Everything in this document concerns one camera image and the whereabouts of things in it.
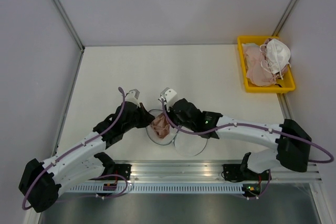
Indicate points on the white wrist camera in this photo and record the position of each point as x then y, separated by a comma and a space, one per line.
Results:
169, 97
133, 97

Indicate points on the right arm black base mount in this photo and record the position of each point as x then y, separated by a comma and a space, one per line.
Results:
232, 173

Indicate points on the white mesh laundry bag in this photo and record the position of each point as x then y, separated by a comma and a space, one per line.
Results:
185, 144

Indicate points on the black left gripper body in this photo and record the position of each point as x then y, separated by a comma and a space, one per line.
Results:
135, 123

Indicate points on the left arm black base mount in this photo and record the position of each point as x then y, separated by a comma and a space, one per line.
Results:
116, 173

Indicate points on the pink bras in bin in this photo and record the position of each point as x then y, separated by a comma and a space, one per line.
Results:
256, 72

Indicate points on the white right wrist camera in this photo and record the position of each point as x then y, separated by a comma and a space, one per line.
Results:
169, 97

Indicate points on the yellow plastic bin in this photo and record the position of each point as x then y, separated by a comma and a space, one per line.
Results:
282, 86

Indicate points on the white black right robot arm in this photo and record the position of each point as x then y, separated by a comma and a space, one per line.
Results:
286, 144

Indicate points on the aluminium rail frame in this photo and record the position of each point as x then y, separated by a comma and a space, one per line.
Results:
206, 172

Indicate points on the pink bra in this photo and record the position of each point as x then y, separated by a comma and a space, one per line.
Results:
160, 126

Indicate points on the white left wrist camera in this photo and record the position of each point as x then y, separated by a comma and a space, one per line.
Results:
133, 97

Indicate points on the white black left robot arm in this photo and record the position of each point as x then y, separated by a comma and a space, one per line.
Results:
43, 182

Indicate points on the white slotted cable duct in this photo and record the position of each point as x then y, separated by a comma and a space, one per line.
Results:
159, 188

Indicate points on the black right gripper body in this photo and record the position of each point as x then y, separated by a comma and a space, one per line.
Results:
175, 118

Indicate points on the white bra in bin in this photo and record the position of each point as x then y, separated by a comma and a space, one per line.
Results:
277, 56

